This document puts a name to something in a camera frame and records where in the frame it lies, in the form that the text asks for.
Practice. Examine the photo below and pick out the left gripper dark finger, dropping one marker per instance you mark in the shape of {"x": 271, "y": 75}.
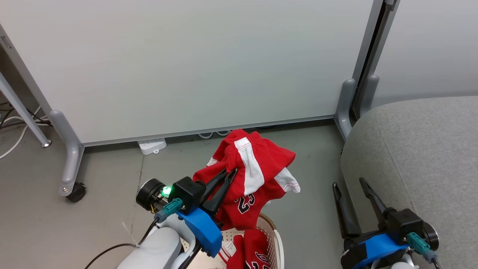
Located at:
{"x": 216, "y": 178}
{"x": 220, "y": 195}

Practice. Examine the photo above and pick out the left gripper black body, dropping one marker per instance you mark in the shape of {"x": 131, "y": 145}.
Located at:
{"x": 188, "y": 193}

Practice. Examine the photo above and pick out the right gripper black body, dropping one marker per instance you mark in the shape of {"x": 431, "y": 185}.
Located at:
{"x": 405, "y": 222}

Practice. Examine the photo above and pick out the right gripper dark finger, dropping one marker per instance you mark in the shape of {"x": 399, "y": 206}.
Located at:
{"x": 375, "y": 200}
{"x": 345, "y": 215}

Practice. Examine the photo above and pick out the red basketball jersey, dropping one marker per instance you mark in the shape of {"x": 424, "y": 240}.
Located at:
{"x": 254, "y": 250}
{"x": 261, "y": 157}

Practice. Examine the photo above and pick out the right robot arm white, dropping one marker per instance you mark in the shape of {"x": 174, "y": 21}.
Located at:
{"x": 401, "y": 266}

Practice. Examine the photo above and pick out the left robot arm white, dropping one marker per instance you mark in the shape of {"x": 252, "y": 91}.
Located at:
{"x": 157, "y": 250}

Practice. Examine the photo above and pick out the cream perforated laundry basket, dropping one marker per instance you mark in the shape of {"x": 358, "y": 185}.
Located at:
{"x": 277, "y": 243}

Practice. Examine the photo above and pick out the white power strip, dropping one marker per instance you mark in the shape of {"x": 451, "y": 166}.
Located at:
{"x": 151, "y": 145}

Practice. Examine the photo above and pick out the white zip tie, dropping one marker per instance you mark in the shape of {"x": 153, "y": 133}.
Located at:
{"x": 129, "y": 233}

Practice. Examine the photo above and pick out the grey fabric sofa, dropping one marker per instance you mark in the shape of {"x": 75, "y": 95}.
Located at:
{"x": 429, "y": 149}

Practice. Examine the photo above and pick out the black caster wheel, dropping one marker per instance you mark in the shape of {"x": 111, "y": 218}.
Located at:
{"x": 77, "y": 192}

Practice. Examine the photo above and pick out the wide white partition panel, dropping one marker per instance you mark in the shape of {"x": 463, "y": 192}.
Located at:
{"x": 186, "y": 63}

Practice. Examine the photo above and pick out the grey partition foot with caster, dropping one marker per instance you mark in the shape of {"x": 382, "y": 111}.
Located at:
{"x": 67, "y": 149}

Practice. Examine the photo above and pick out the narrow white partition panel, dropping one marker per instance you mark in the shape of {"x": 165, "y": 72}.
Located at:
{"x": 429, "y": 45}

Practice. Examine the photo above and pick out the grey metal table leg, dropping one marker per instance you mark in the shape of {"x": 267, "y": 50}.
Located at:
{"x": 22, "y": 108}

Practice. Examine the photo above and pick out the left blue camera mount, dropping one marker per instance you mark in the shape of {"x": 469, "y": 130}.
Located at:
{"x": 201, "y": 228}

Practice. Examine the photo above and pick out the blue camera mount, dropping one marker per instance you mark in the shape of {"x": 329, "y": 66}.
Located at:
{"x": 377, "y": 248}
{"x": 201, "y": 228}

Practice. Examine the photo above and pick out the right blue camera mount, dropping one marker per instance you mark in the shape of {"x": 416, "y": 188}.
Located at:
{"x": 377, "y": 248}

